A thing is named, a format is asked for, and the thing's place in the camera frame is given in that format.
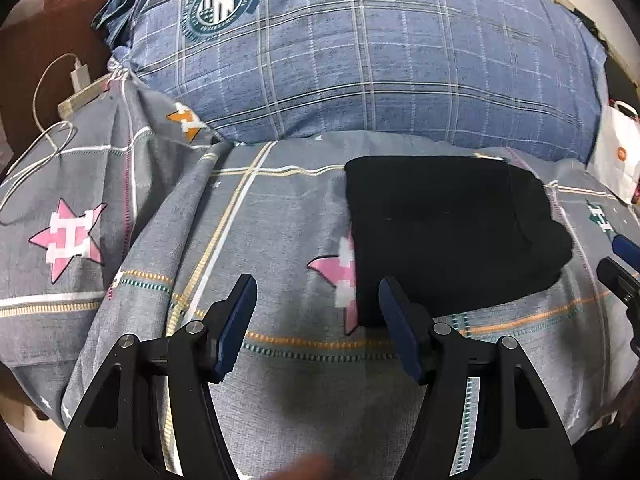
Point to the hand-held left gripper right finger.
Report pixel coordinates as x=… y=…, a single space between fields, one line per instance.
x=400 y=330

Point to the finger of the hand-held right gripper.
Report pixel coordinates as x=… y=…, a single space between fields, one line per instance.
x=626 y=247
x=620 y=280

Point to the blue plaid pillow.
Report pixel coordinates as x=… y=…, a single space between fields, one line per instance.
x=400 y=70

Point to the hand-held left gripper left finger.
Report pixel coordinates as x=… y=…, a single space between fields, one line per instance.
x=235 y=320

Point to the brown wooden headboard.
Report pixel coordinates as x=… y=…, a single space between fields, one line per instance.
x=30 y=35

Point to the black pants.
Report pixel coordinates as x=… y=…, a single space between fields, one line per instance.
x=450 y=230

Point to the white charger plug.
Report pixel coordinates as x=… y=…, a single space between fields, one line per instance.
x=81 y=77

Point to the white paper bag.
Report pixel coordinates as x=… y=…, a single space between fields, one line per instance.
x=615 y=150

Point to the person's left hand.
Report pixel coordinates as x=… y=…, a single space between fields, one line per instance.
x=300 y=467

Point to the grey star-printed blanket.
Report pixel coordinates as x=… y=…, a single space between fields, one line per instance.
x=280 y=220

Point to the beige power strip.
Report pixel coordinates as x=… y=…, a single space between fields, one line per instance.
x=80 y=101

